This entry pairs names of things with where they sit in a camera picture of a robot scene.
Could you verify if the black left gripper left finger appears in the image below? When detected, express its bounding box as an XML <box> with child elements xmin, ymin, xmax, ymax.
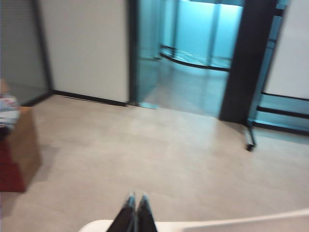
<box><xmin>107</xmin><ymin>192</ymin><xmax>136</xmax><ymax>232</ymax></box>

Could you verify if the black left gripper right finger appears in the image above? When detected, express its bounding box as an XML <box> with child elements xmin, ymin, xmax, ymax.
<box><xmin>136</xmin><ymin>193</ymin><xmax>157</xmax><ymax>232</ymax></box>

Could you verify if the closed brown cardboard box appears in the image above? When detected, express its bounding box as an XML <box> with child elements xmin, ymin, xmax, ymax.
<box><xmin>7</xmin><ymin>105</ymin><xmax>42</xmax><ymax>193</ymax></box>

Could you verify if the silver Dell laptop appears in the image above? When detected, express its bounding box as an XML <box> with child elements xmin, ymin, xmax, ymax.
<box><xmin>184</xmin><ymin>216</ymin><xmax>309</xmax><ymax>232</ymax></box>

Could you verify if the dark red box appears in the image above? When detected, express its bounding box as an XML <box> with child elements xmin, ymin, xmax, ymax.
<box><xmin>0</xmin><ymin>139</ymin><xmax>25</xmax><ymax>193</ymax></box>

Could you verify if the black caster stand leg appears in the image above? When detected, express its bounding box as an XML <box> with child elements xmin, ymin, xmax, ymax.
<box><xmin>244</xmin><ymin>124</ymin><xmax>257</xmax><ymax>152</ymax></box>

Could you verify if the black bag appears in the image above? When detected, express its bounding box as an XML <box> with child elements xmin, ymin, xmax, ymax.
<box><xmin>0</xmin><ymin>125</ymin><xmax>13</xmax><ymax>141</ymax></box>

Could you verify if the glass door leaf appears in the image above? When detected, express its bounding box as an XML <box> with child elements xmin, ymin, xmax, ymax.
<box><xmin>131</xmin><ymin>0</ymin><xmax>168</xmax><ymax>110</ymax></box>

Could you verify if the curved glass partition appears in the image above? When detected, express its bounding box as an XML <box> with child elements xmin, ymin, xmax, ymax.
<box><xmin>158</xmin><ymin>0</ymin><xmax>243</xmax><ymax>73</ymax></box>

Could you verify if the white frosted panel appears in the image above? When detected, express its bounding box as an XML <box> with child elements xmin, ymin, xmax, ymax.
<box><xmin>262</xmin><ymin>0</ymin><xmax>309</xmax><ymax>100</ymax></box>

